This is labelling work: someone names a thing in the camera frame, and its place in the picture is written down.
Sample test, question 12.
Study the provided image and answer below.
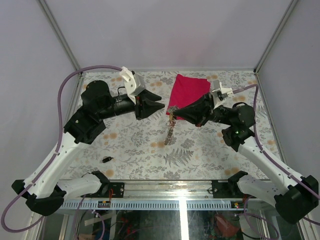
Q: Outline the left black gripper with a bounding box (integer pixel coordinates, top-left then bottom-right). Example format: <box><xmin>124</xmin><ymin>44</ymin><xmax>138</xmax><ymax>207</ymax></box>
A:
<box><xmin>97</xmin><ymin>88</ymin><xmax>166</xmax><ymax>120</ymax></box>

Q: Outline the left aluminium frame post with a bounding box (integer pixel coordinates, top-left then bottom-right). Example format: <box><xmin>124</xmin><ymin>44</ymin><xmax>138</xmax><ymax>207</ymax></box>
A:
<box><xmin>38</xmin><ymin>0</ymin><xmax>84</xmax><ymax>75</ymax></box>

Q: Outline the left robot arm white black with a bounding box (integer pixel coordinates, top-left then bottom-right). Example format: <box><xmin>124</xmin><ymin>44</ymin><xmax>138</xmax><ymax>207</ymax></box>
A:
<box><xmin>11</xmin><ymin>80</ymin><xmax>165</xmax><ymax>216</ymax></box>

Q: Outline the right aluminium frame post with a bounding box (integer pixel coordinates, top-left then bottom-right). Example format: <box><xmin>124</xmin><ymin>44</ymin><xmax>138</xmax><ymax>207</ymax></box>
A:
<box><xmin>253</xmin><ymin>0</ymin><xmax>300</xmax><ymax>74</ymax></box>

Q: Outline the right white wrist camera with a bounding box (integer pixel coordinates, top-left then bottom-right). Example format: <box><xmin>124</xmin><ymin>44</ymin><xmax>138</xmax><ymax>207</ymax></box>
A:
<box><xmin>210</xmin><ymin>79</ymin><xmax>234</xmax><ymax>109</ymax></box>

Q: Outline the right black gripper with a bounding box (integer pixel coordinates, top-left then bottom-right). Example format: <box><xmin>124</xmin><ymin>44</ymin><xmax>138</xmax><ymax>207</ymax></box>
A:
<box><xmin>174</xmin><ymin>92</ymin><xmax>234</xmax><ymax>128</ymax></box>

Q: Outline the perforated cable duct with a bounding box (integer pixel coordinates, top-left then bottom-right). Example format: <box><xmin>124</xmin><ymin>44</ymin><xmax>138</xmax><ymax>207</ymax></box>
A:
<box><xmin>61</xmin><ymin>199</ymin><xmax>233</xmax><ymax>211</ymax></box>

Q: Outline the aluminium frame post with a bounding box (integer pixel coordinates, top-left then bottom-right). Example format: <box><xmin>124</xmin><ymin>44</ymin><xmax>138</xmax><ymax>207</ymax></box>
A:
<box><xmin>253</xmin><ymin>0</ymin><xmax>300</xmax><ymax>74</ymax></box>
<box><xmin>38</xmin><ymin>0</ymin><xmax>84</xmax><ymax>75</ymax></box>

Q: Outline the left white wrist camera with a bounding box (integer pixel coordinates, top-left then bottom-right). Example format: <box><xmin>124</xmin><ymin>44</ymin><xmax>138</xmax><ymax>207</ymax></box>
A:
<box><xmin>119</xmin><ymin>66</ymin><xmax>146</xmax><ymax>105</ymax></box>

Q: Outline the red folded cloth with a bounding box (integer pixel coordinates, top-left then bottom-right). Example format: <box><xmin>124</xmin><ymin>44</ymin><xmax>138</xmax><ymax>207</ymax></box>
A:
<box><xmin>166</xmin><ymin>74</ymin><xmax>211</xmax><ymax>115</ymax></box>

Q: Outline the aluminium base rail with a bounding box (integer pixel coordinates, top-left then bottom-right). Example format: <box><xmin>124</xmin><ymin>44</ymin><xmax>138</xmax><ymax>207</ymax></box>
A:
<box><xmin>112</xmin><ymin>180</ymin><xmax>228</xmax><ymax>201</ymax></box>

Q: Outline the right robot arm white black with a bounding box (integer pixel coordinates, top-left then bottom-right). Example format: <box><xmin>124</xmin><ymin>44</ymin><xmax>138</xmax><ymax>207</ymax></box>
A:
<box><xmin>174</xmin><ymin>93</ymin><xmax>319</xmax><ymax>224</ymax></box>

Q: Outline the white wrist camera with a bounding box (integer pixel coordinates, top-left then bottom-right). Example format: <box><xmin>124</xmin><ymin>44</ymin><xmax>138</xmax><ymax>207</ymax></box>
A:
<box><xmin>119</xmin><ymin>66</ymin><xmax>146</xmax><ymax>105</ymax></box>
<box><xmin>210</xmin><ymin>79</ymin><xmax>234</xmax><ymax>109</ymax></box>

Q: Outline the small black key fob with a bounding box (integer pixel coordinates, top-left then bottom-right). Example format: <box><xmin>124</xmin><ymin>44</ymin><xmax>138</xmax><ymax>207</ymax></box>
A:
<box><xmin>101</xmin><ymin>156</ymin><xmax>114</xmax><ymax>163</ymax></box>

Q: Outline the round metal key ring disc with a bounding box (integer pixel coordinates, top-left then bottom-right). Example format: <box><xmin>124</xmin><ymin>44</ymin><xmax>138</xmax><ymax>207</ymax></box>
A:
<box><xmin>164</xmin><ymin>105</ymin><xmax>179</xmax><ymax>146</ymax></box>

